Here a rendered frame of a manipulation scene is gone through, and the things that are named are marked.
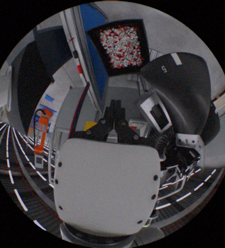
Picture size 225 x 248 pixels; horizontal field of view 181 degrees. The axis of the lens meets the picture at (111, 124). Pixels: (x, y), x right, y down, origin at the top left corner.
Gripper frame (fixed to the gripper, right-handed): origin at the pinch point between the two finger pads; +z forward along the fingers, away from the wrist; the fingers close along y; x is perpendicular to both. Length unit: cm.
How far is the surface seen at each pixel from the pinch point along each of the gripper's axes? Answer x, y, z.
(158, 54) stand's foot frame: 26, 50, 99
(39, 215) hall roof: -235, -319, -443
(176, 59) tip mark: 11.8, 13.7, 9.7
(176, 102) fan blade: 1.2, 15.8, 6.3
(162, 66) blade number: 8.1, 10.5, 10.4
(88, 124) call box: -29.1, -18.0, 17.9
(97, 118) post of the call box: -33.1, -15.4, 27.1
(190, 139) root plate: -5.5, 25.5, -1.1
